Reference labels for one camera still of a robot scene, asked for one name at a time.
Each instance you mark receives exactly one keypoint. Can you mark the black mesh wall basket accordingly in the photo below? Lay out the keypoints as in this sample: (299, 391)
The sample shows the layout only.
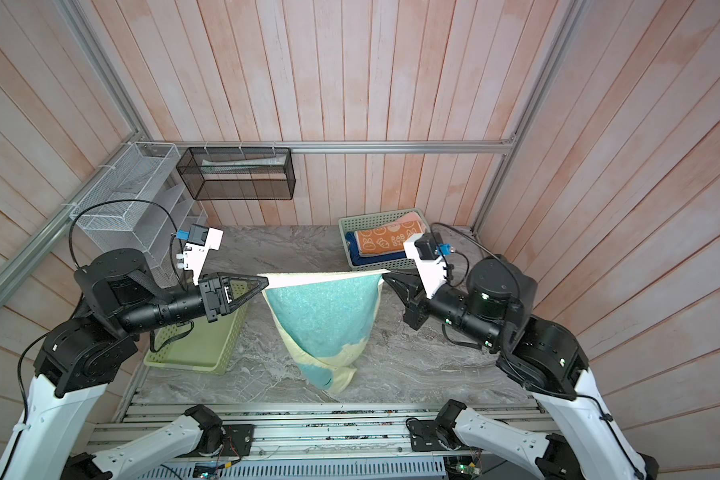
(238, 173)

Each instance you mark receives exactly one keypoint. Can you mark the horizontal aluminium wall rail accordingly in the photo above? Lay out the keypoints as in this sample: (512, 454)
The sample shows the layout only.
(360, 147)

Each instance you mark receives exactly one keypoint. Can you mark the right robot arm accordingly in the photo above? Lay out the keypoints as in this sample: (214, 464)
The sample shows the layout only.
(543, 357)

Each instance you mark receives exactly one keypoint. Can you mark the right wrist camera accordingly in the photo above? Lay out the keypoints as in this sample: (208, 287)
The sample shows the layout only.
(429, 255)

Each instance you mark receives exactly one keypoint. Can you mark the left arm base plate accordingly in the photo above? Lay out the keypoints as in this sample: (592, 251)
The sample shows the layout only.
(231, 440)

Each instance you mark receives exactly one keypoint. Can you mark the yellow-green plastic basket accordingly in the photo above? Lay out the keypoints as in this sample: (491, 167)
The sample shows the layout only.
(205, 348)

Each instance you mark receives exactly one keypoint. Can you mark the left aluminium wall rail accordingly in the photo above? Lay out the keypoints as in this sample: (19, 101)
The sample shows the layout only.
(15, 271)

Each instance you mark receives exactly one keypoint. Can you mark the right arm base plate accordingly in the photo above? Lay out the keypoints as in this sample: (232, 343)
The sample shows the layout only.
(423, 437)

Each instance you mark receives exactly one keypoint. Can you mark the teal and yellow towel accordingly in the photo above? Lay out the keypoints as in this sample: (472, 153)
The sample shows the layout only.
(325, 321)

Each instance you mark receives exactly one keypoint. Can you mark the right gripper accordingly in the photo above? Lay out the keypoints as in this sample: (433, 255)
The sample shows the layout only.
(416, 302)

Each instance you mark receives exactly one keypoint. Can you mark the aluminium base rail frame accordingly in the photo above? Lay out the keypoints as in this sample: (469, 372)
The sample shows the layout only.
(304, 431)

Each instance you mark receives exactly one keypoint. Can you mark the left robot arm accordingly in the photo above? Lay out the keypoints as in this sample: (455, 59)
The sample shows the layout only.
(80, 357)

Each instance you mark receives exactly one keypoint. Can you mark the white wire mesh shelf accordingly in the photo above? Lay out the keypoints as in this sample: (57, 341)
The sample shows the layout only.
(140, 203)

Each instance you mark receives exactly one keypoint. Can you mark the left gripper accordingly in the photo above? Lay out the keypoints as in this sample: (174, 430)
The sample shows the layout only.
(216, 303)

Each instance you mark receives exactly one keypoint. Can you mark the mint green plastic basket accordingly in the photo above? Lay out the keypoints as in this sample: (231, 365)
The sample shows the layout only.
(349, 226)

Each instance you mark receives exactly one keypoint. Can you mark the orange patterned cream towel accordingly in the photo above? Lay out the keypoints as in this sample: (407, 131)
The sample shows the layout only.
(390, 237)

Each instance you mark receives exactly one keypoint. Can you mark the right aluminium corner rail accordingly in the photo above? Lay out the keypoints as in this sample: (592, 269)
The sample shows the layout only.
(548, 28)

